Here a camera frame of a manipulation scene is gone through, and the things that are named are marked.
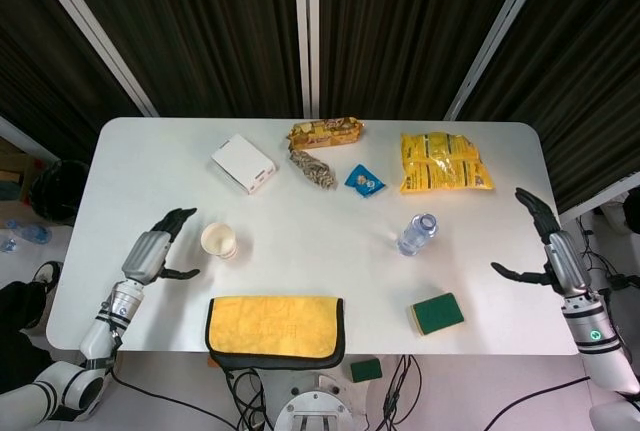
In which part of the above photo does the person's black trouser leg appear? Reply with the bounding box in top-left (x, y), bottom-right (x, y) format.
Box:
top-left (0, 280), bottom-right (54, 387)

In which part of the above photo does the yellow snack bag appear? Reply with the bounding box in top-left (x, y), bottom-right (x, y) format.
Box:
top-left (398, 131), bottom-right (496, 195)

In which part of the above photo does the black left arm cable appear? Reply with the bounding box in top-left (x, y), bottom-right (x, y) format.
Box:
top-left (109, 364), bottom-right (281, 412)

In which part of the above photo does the clear plastic bottle on floor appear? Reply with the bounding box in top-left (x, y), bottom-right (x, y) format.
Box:
top-left (7, 220), bottom-right (54, 247)

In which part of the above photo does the white paper cup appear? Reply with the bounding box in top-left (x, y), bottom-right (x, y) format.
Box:
top-left (200, 222), bottom-right (237, 261)

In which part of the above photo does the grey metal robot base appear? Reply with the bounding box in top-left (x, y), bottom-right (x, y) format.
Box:
top-left (273, 373), bottom-right (374, 431)

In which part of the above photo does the yellow cloth with black edge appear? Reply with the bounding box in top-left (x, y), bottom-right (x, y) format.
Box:
top-left (204, 295), bottom-right (346, 370)

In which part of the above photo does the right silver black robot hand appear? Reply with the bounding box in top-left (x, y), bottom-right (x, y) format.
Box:
top-left (490, 187), bottom-right (594, 298)

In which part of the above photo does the person's white shoe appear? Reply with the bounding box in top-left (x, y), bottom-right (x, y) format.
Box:
top-left (32, 260), bottom-right (64, 297)

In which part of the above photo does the golden biscuit packet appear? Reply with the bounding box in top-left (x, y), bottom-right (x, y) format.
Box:
top-left (285, 118), bottom-right (366, 150)

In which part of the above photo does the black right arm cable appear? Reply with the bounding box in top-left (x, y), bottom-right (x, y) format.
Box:
top-left (499, 375), bottom-right (594, 431)

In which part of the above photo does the small blue snack packet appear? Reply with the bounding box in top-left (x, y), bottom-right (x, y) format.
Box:
top-left (343, 163), bottom-right (387, 198)

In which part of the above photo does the black trash bin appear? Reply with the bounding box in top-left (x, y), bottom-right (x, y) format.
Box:
top-left (28, 159), bottom-right (90, 225)

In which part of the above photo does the black cable bundle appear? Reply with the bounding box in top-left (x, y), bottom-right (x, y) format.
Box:
top-left (219, 368), bottom-right (279, 431)
top-left (574, 215), bottom-right (640, 302)
top-left (380, 353), bottom-right (426, 431)

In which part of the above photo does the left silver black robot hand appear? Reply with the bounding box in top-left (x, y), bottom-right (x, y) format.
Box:
top-left (121, 207), bottom-right (201, 288)

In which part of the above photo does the brown cardboard box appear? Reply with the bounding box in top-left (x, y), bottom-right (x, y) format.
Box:
top-left (0, 138), bottom-right (44, 202)

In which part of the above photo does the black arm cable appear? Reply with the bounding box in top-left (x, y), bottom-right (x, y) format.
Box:
top-left (499, 375), bottom-right (594, 431)
top-left (109, 364), bottom-right (281, 412)

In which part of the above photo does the small green sponge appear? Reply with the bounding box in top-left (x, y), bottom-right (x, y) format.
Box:
top-left (349, 358), bottom-right (384, 383)

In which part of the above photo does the white frame post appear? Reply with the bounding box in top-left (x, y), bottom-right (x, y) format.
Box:
top-left (443, 0), bottom-right (556, 122)
top-left (22, 0), bottom-right (160, 118)
top-left (292, 0), bottom-right (321, 120)

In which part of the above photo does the white cardboard box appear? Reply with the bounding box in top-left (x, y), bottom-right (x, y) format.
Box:
top-left (209, 133), bottom-right (278, 196)

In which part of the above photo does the large green yellow sponge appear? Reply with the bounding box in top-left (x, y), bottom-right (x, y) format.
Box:
top-left (409, 292), bottom-right (466, 337)

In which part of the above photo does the clear plastic water bottle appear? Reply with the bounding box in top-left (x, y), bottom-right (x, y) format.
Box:
top-left (396, 212), bottom-right (440, 257)

